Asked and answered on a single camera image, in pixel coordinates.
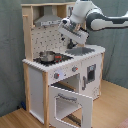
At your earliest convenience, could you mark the toy microwave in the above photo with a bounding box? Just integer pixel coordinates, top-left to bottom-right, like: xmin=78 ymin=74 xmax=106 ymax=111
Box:
xmin=65 ymin=2 xmax=91 ymax=22

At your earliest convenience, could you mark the black toy stovetop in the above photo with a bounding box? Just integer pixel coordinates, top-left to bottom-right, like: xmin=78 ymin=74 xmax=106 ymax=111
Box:
xmin=34 ymin=52 xmax=71 ymax=66

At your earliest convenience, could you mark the wooden toy kitchen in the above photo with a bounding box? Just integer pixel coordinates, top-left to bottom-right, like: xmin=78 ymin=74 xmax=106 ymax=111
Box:
xmin=22 ymin=2 xmax=105 ymax=128

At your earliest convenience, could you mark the black toy faucet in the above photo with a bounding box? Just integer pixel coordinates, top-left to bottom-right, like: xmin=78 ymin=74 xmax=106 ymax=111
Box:
xmin=67 ymin=39 xmax=78 ymax=49

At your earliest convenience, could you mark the grey toy sink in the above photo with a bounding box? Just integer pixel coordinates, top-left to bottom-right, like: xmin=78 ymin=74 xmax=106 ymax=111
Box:
xmin=66 ymin=47 xmax=94 ymax=56

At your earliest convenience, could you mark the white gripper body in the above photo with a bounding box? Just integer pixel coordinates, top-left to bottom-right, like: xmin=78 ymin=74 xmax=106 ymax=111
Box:
xmin=58 ymin=18 xmax=89 ymax=44

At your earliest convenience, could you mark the silver toy pot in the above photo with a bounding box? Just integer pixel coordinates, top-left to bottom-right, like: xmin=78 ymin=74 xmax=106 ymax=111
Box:
xmin=39 ymin=51 xmax=55 ymax=62

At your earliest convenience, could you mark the red right stove knob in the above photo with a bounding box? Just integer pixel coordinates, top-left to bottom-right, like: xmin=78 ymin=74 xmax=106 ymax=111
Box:
xmin=71 ymin=66 xmax=79 ymax=73

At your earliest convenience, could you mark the grey cabinet door dispenser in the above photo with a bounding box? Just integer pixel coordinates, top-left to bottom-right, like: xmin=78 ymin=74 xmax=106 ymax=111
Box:
xmin=87 ymin=65 xmax=96 ymax=82

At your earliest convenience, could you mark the white oven door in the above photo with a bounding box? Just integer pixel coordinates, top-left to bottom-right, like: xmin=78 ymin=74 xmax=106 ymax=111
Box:
xmin=49 ymin=86 xmax=93 ymax=128

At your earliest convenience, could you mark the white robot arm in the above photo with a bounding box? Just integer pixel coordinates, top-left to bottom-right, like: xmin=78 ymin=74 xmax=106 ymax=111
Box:
xmin=58 ymin=0 xmax=128 ymax=44

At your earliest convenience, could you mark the grey range hood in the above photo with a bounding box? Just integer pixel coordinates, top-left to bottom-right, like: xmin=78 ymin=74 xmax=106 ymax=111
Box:
xmin=33 ymin=5 xmax=61 ymax=27

